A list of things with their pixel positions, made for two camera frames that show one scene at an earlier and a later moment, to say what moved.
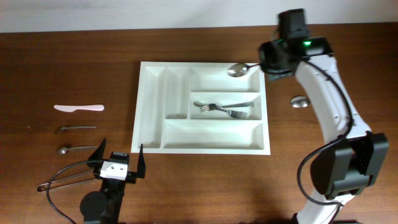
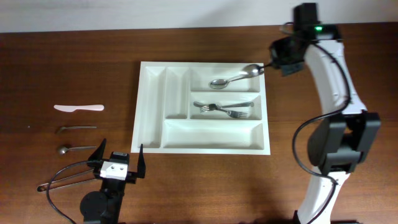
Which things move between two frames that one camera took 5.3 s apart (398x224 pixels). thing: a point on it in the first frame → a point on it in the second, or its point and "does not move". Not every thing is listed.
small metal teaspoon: [63, 150] does not move
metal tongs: [79, 177] does not move
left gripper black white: [132, 177] does not move
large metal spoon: [300, 101] → [253, 70]
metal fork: [214, 107] does not move
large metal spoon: [240, 69] → [219, 84]
